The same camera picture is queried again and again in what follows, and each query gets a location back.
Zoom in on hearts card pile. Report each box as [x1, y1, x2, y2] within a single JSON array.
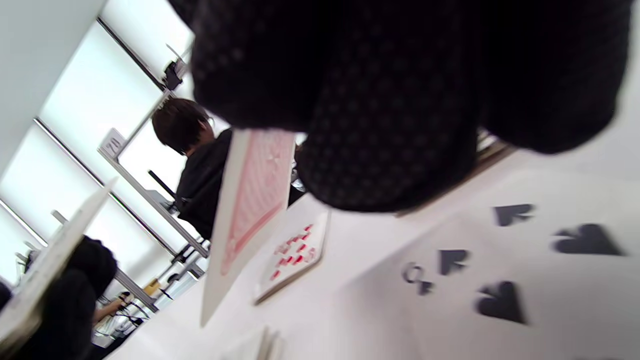
[[254, 207, 331, 306]]

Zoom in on person's right hand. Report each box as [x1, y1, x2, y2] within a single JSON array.
[[167, 0, 635, 213]]

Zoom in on black mounted camera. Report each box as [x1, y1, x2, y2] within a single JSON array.
[[162, 47, 193, 92]]

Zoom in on person's left hand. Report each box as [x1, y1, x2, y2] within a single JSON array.
[[9, 235, 119, 360]]

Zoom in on deck of playing cards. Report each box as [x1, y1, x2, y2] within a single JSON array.
[[0, 177, 118, 351]]

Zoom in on black spades playing card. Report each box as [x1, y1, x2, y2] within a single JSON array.
[[342, 167, 640, 360], [200, 129, 297, 328]]

